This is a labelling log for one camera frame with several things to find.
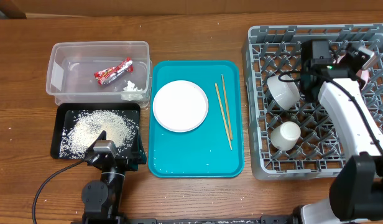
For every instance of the white rice pile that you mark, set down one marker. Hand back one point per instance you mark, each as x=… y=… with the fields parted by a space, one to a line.
x=82 y=128

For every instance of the teal plastic tray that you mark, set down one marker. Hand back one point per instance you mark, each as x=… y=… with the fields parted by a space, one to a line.
x=203 y=152

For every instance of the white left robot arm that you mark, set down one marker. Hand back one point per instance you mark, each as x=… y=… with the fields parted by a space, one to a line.
x=102 y=197

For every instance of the grey small bowl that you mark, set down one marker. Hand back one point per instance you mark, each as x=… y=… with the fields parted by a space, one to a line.
x=285 y=94

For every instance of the red snack wrapper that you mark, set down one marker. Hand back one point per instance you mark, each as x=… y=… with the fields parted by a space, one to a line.
x=108 y=75

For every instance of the pink plate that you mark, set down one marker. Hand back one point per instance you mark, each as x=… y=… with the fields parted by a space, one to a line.
x=180 y=106

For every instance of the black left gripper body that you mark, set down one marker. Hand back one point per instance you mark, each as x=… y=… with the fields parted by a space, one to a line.
x=125 y=165

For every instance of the clear plastic bin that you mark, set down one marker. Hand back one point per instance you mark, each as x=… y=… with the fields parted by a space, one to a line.
x=71 y=68

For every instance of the black plastic tray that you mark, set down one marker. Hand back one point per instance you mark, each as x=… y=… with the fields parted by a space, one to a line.
x=59 y=130

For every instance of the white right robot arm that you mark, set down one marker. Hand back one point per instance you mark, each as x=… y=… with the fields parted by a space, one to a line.
x=356 y=194

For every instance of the grey dishwasher rack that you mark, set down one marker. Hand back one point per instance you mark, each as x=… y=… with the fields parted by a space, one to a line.
x=270 y=50

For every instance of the wooden chopstick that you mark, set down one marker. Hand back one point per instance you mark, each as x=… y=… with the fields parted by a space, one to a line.
x=223 y=116
x=227 y=108

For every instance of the white tissue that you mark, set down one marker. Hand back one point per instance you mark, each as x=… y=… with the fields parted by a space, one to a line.
x=131 y=92

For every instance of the white cup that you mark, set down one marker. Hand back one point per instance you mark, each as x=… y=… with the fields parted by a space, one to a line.
x=285 y=136

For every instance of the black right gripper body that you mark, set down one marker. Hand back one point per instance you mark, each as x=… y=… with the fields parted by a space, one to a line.
x=360 y=81

